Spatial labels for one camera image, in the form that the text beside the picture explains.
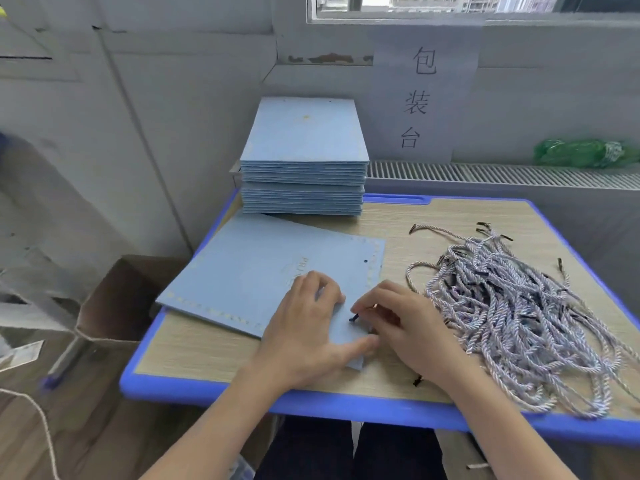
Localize person's left forearm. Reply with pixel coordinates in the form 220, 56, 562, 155
139, 364, 302, 480

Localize person's left hand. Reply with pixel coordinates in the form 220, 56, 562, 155
249, 269, 382, 392

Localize thin white string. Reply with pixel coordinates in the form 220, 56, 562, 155
0, 388, 62, 480

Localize white paper slip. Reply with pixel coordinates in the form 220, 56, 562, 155
0, 339, 45, 373

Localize brown cardboard box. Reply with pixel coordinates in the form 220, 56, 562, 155
74, 255, 194, 346

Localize stack of blue paper bags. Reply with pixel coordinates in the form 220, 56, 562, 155
238, 97, 370, 217

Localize window frame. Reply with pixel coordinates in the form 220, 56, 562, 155
305, 0, 640, 22

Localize green plastic bag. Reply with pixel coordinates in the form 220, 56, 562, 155
532, 138, 640, 170

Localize twisted cord with black tips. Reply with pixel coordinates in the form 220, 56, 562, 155
348, 307, 425, 388

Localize person's right hand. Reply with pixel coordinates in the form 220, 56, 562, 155
349, 280, 480, 391

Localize pile of twisted rope handles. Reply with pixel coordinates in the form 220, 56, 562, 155
405, 222, 640, 421

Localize white paper sign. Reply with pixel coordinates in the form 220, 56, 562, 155
372, 37, 482, 163

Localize white radiator grille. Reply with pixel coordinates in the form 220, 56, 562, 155
367, 160, 640, 191

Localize person's dark trousers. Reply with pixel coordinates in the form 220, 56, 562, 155
254, 415, 447, 480

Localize wooden table with blue rim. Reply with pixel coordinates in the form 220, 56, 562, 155
118, 193, 640, 448

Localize person's right forearm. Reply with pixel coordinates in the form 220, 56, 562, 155
439, 366, 578, 480

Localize blue paper bag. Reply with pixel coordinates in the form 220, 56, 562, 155
155, 213, 387, 372

